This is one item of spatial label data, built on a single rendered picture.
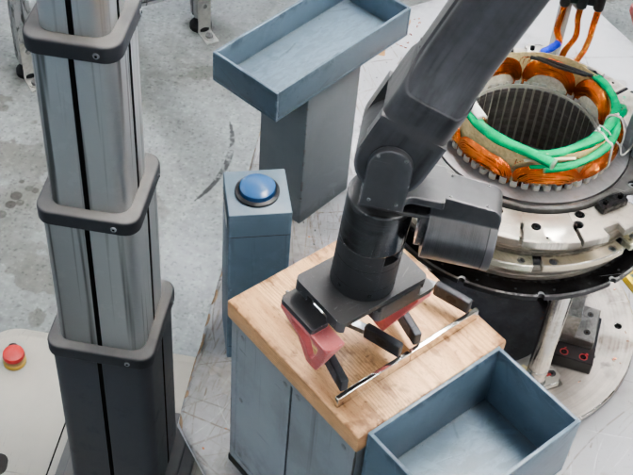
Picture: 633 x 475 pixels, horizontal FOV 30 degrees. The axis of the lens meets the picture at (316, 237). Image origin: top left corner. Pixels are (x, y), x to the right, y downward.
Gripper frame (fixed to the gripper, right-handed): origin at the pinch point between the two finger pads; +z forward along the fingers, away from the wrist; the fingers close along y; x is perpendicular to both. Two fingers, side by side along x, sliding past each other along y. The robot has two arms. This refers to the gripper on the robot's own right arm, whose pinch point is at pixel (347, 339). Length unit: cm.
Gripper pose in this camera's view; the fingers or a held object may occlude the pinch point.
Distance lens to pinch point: 110.9
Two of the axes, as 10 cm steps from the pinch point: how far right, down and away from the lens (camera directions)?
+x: -6.2, -6.3, 4.7
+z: -1.3, 6.7, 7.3
